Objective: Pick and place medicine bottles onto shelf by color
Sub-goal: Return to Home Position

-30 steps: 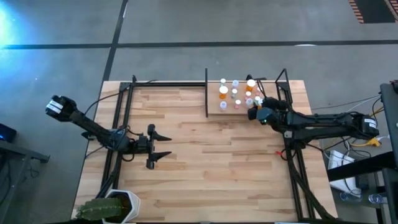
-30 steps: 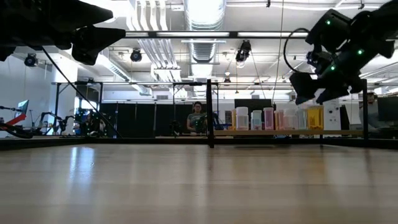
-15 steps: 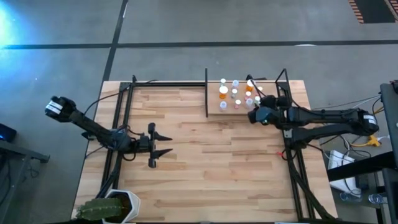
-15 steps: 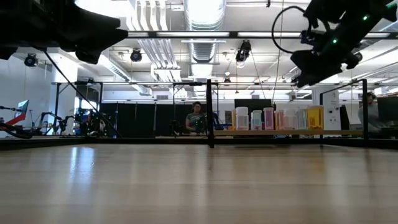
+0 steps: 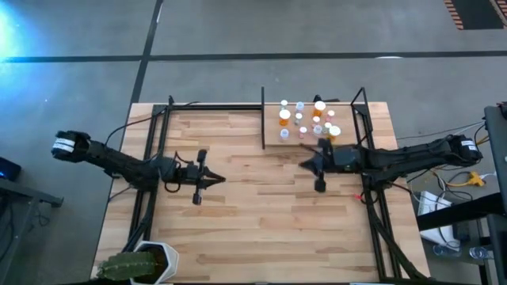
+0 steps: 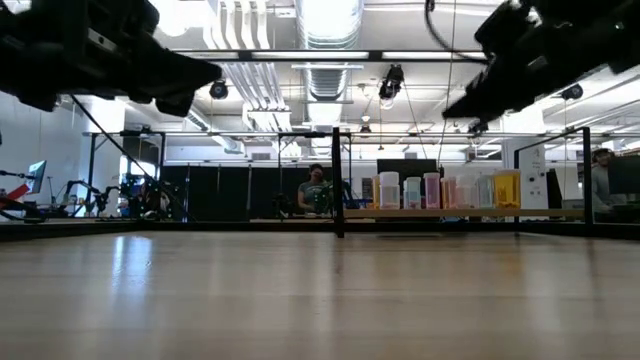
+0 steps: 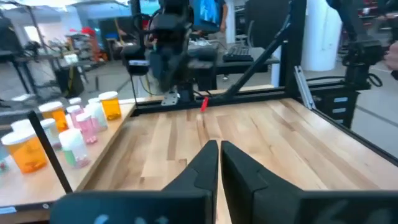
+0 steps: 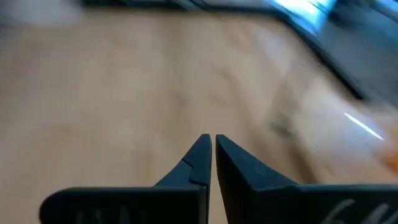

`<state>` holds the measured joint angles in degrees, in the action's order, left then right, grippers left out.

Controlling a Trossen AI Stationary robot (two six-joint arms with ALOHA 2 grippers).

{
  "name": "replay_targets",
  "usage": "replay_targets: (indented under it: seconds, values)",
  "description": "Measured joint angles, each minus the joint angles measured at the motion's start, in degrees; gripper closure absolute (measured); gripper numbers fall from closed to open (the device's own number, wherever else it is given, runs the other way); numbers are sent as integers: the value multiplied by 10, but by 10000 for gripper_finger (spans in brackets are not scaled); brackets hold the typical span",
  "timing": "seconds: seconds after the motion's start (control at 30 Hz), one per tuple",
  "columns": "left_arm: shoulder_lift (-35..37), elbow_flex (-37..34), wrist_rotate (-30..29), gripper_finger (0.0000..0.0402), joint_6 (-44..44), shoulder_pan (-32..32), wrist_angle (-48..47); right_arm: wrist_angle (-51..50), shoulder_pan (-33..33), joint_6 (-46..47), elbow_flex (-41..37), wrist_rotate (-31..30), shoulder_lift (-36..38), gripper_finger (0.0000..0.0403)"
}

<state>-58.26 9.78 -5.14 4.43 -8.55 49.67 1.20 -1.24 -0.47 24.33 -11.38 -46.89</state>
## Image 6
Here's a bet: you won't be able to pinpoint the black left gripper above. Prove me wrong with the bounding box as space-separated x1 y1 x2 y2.
54 29 223 119

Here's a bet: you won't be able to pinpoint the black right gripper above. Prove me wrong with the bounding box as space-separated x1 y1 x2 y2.
442 0 614 121

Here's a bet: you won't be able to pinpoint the wide yellow medicine bottle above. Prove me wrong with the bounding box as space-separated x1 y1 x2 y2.
493 169 522 210

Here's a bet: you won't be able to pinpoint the green medicine bottle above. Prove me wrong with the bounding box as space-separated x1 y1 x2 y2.
475 174 496 210

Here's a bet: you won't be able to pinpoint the pale purple medicine bottle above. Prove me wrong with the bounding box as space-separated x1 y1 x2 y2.
455 174 477 210

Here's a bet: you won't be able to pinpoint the teal bottle with red pills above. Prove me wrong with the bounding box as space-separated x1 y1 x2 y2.
403 176 423 210

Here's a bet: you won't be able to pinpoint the clear medicine bottle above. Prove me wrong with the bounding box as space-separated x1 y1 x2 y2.
378 171 401 210

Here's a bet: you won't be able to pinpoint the background black robot arms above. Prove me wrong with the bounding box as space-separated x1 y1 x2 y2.
59 172 174 221

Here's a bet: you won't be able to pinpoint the black partition panels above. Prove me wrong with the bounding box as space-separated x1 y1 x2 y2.
158 164 335 222

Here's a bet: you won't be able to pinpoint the black overhead beam with lights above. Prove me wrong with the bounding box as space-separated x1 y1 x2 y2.
172 47 489 64

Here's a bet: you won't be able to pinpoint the person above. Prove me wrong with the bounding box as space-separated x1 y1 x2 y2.
297 163 330 215
591 147 615 214

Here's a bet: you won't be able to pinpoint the large black monitor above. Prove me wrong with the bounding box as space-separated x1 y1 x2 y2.
607 155 640 195

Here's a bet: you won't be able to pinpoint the background computer monitor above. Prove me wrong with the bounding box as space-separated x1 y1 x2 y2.
27 159 49 194

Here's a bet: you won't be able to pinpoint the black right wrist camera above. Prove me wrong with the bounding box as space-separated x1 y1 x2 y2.
473 1 540 59

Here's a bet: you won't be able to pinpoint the black right camera cable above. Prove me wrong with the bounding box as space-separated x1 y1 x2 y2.
423 0 490 65

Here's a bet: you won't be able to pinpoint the thin black left cable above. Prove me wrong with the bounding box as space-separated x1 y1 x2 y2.
71 96 195 222

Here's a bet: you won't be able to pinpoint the black overhead camera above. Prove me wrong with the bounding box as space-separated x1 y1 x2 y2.
377 63 406 101

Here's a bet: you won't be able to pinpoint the black background stand frame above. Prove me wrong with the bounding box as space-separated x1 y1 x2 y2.
82 129 169 221

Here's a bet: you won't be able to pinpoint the black wall screen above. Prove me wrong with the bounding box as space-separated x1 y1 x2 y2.
376 158 439 177

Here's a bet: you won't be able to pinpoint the silver ceiling duct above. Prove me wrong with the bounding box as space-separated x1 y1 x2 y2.
294 0 365 101

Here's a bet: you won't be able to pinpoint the black metal table frame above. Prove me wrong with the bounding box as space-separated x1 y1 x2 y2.
0 126 640 241

